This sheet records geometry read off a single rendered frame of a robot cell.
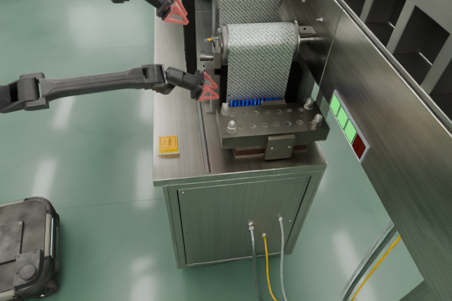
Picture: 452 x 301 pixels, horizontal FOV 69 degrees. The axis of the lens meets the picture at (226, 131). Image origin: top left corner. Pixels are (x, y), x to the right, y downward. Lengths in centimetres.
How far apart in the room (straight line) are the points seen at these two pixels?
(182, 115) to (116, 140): 128
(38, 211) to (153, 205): 64
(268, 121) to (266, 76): 17
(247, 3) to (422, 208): 93
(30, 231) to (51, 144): 90
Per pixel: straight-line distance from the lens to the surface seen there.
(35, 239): 203
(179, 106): 148
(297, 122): 126
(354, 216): 234
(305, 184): 140
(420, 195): 84
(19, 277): 191
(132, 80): 113
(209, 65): 130
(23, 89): 116
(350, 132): 104
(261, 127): 121
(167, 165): 125
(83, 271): 213
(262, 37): 119
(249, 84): 127
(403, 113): 85
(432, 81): 79
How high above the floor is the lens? 187
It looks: 46 degrees down
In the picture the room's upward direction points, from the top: 3 degrees clockwise
